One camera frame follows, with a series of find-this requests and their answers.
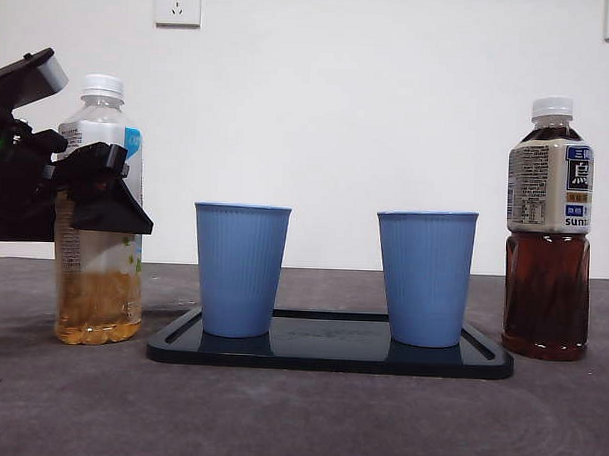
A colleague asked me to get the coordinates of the dark blue tray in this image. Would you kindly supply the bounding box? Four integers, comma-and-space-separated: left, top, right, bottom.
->
145, 304, 517, 380

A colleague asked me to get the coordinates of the blue ribbed cup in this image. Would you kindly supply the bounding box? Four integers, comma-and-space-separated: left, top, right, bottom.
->
189, 200, 292, 340
371, 208, 481, 350

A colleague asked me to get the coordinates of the dark oolong tea bottle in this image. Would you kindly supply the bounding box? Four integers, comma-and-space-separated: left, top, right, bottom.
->
499, 94, 598, 363

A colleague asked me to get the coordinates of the pale tea bottle white label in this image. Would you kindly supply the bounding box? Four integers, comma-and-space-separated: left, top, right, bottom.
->
49, 72, 152, 348

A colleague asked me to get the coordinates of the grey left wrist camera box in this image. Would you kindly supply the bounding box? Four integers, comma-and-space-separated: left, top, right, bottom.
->
0, 46, 71, 115

